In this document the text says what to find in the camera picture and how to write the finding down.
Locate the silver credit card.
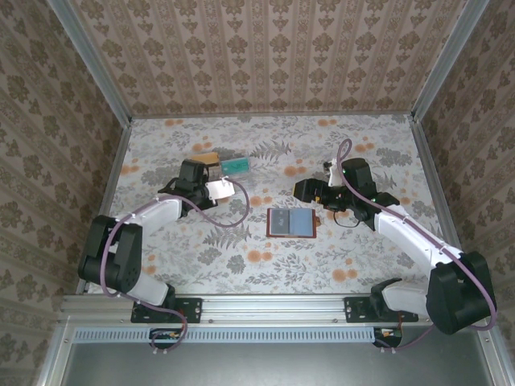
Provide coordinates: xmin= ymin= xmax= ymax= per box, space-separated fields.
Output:
xmin=207 ymin=179 xmax=237 ymax=200

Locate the gold credit card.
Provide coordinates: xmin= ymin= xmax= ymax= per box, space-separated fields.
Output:
xmin=190 ymin=151 xmax=221 ymax=166

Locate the brown leather card holder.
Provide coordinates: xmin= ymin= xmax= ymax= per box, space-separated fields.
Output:
xmin=266 ymin=207 xmax=323 ymax=240

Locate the clear plastic card stand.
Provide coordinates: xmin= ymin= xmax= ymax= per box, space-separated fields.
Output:
xmin=188 ymin=150 xmax=254 ymax=191

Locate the teal credit card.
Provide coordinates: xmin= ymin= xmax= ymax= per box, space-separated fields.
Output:
xmin=220 ymin=158 xmax=252 ymax=177

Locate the blue grey credit card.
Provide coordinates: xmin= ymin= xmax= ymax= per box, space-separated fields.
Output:
xmin=270 ymin=209 xmax=293 ymax=236

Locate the grey metal panel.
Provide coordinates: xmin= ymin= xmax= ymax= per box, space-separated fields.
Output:
xmin=38 ymin=341 xmax=508 ymax=386

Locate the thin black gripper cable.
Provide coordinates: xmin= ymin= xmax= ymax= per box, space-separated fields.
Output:
xmin=332 ymin=208 xmax=364 ymax=229

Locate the aluminium side rail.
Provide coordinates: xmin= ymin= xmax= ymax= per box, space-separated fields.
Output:
xmin=413 ymin=116 xmax=474 ymax=293
xmin=75 ymin=119 xmax=133 ymax=295

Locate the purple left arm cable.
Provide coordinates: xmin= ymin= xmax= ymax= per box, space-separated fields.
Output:
xmin=100 ymin=180 xmax=251 ymax=357

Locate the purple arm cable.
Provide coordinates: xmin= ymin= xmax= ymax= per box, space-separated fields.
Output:
xmin=100 ymin=180 xmax=251 ymax=357
xmin=336 ymin=138 xmax=499 ymax=355

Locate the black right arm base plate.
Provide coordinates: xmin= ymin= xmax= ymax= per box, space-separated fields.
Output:
xmin=344 ymin=296 xmax=419 ymax=324

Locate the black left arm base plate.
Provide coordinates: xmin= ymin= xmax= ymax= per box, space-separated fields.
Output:
xmin=130 ymin=296 xmax=202 ymax=325

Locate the aluminium front rail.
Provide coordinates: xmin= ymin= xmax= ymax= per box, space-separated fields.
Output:
xmin=60 ymin=292 xmax=491 ymax=323

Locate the grey slotted cable duct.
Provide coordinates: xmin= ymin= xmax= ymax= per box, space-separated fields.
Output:
xmin=74 ymin=326 xmax=403 ymax=343

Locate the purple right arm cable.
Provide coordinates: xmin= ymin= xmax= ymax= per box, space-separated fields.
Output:
xmin=336 ymin=138 xmax=499 ymax=355

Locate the aluminium corner post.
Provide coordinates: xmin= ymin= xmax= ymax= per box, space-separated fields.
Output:
xmin=410 ymin=0 xmax=492 ymax=121
xmin=47 ymin=0 xmax=133 ymax=124

